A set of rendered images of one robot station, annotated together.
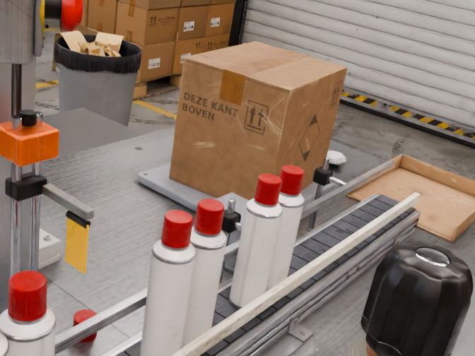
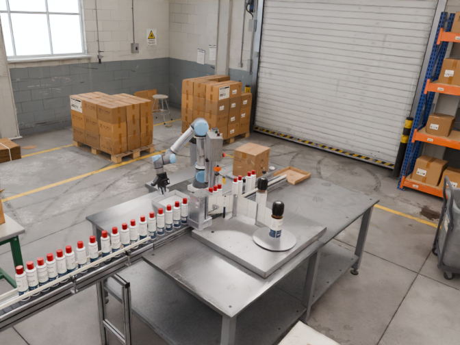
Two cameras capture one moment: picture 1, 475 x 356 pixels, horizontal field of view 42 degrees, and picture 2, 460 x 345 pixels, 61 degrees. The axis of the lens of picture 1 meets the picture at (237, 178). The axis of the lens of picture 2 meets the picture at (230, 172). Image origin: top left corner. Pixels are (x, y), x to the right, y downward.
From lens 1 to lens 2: 253 cm
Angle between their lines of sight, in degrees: 6
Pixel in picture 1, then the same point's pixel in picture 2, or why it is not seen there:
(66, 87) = (192, 150)
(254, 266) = (248, 186)
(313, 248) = not seen: hidden behind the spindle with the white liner
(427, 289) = (261, 181)
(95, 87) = not seen: hidden behind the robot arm
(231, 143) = (244, 166)
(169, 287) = (235, 187)
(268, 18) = (265, 109)
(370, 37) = (308, 116)
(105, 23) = not seen: hidden behind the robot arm
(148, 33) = (217, 124)
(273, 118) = (252, 161)
